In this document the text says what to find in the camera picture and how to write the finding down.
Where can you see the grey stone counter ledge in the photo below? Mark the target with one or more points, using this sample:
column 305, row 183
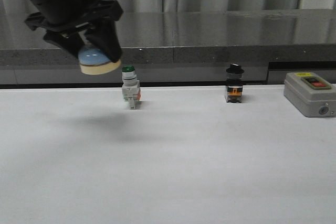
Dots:
column 182, row 49

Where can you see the black selector switch orange base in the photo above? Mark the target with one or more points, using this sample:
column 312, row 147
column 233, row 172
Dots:
column 234, row 84

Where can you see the grey start stop switch box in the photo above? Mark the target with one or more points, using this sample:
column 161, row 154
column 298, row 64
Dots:
column 312, row 95

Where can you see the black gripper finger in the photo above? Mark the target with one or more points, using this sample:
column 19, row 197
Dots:
column 104, row 37
column 71, row 44

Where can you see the blue service bell cream base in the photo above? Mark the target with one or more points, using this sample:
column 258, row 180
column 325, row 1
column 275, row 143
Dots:
column 93, row 61

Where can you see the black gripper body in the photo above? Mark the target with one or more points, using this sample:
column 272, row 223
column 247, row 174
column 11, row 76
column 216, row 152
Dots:
column 63, row 16

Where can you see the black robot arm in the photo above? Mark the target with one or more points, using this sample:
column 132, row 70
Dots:
column 63, row 20

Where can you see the green pushbutton switch white base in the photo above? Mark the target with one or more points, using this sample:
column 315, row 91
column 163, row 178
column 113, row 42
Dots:
column 131, row 86

